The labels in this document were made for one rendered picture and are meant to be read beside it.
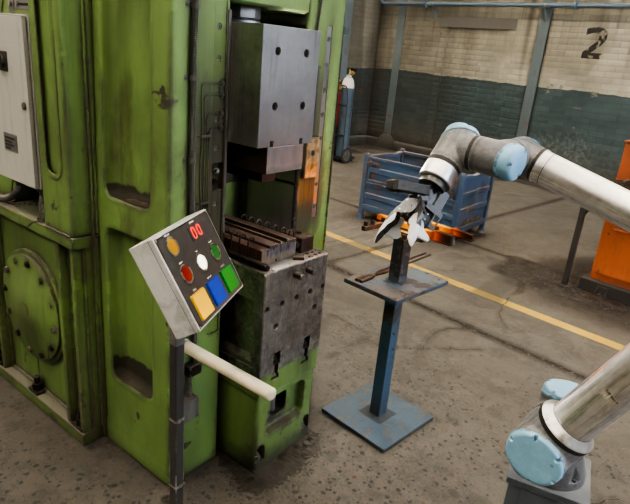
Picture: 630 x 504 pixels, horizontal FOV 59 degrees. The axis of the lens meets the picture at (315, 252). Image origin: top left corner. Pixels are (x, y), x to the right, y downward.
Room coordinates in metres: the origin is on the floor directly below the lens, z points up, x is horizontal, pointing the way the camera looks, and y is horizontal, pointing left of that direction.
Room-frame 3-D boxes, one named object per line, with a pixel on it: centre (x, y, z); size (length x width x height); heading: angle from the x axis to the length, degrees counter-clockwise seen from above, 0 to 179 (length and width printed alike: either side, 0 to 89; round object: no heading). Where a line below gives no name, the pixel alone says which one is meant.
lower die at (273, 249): (2.17, 0.31, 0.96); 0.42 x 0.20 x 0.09; 53
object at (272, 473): (2.01, 0.10, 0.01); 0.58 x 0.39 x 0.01; 143
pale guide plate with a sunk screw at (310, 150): (2.38, 0.05, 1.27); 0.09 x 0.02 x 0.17; 143
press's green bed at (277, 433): (2.22, 0.28, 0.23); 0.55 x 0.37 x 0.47; 53
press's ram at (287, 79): (2.20, 0.28, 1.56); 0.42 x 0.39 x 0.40; 53
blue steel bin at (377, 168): (5.96, -1.12, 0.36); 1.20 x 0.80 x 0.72; 51
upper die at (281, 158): (2.17, 0.31, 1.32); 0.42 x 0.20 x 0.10; 53
